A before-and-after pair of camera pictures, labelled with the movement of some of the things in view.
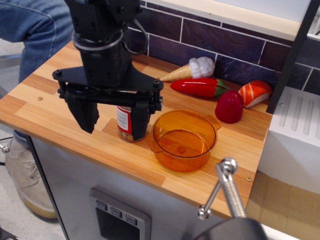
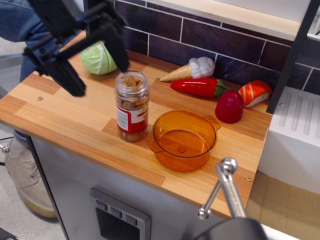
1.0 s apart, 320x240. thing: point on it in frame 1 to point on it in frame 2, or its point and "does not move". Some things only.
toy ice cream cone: [198, 67] does not move
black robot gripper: [108, 72] to [71, 22]
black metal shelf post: [295, 51] does not move
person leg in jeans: [44, 28] does not move
